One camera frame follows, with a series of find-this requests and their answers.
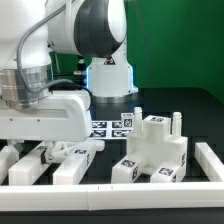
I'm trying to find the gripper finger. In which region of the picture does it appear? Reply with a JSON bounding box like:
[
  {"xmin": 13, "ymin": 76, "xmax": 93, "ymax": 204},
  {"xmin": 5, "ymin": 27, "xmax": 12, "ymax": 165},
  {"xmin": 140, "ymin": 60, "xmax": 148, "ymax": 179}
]
[
  {"xmin": 7, "ymin": 140, "xmax": 24, "ymax": 153},
  {"xmin": 41, "ymin": 141, "xmax": 55, "ymax": 164}
]

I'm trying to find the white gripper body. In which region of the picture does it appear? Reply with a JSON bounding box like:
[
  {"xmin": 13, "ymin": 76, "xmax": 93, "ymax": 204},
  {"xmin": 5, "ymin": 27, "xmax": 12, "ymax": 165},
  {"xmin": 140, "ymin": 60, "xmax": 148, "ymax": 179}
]
[{"xmin": 0, "ymin": 91, "xmax": 92, "ymax": 142}]

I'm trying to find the white chair seat part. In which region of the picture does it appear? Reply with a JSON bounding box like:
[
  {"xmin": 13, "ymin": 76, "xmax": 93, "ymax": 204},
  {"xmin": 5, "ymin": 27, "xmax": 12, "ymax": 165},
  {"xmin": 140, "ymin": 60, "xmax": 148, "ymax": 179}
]
[{"xmin": 126, "ymin": 107, "xmax": 188, "ymax": 178}]

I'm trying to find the white chair back frame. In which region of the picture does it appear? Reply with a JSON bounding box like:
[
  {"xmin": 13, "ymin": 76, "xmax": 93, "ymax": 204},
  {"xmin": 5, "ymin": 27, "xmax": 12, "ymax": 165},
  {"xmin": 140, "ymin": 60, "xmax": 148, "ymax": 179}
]
[{"xmin": 8, "ymin": 139, "xmax": 105, "ymax": 186}]

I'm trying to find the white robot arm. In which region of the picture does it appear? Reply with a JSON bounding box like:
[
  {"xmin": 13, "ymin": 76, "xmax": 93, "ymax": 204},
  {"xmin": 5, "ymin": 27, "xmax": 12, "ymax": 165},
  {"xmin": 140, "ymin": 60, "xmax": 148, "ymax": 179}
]
[{"xmin": 0, "ymin": 0, "xmax": 137, "ymax": 163}]

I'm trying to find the white marker sheet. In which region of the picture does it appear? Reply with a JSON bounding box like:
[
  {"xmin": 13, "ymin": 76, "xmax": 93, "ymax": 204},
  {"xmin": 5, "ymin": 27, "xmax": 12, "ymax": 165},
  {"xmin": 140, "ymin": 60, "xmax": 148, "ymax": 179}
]
[{"xmin": 90, "ymin": 120, "xmax": 132, "ymax": 140}]

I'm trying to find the black camera on stand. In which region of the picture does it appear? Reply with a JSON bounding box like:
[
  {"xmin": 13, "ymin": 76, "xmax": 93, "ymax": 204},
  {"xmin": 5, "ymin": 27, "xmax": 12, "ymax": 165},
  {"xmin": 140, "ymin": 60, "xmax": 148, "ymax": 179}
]
[{"xmin": 74, "ymin": 56, "xmax": 87, "ymax": 76}]

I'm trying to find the grey corrugated arm cable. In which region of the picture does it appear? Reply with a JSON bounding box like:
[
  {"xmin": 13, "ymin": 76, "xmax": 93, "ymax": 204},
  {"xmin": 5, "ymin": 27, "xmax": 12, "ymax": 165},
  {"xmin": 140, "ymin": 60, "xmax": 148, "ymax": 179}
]
[{"xmin": 16, "ymin": 4, "xmax": 94, "ymax": 111}]

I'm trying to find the white workspace border frame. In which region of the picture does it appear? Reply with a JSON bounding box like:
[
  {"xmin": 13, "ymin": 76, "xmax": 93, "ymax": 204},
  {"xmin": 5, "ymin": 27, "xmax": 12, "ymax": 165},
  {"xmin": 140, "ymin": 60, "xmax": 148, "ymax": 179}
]
[{"xmin": 0, "ymin": 146, "xmax": 224, "ymax": 211}]

